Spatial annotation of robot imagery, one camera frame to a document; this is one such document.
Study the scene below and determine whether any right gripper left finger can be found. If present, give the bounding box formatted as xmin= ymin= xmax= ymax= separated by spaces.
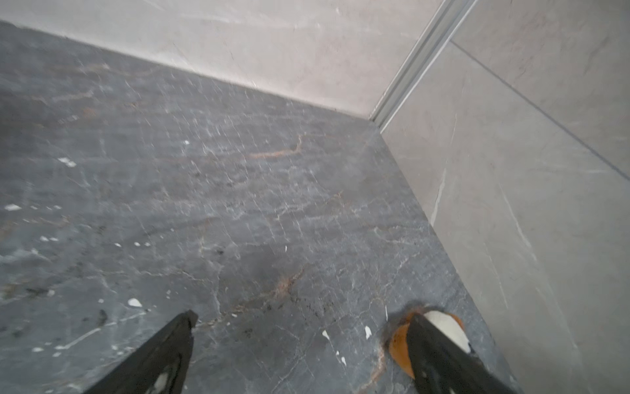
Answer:
xmin=85 ymin=310 xmax=199 ymax=394

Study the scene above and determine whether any brown white plush toy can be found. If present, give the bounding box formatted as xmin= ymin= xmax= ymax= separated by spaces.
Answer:
xmin=387 ymin=307 xmax=473 ymax=379

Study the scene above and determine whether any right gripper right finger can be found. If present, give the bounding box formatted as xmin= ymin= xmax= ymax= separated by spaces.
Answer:
xmin=406 ymin=315 xmax=513 ymax=394

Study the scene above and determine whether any aluminium corner frame post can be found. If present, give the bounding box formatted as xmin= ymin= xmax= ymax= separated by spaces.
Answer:
xmin=370 ymin=0 xmax=477 ymax=131

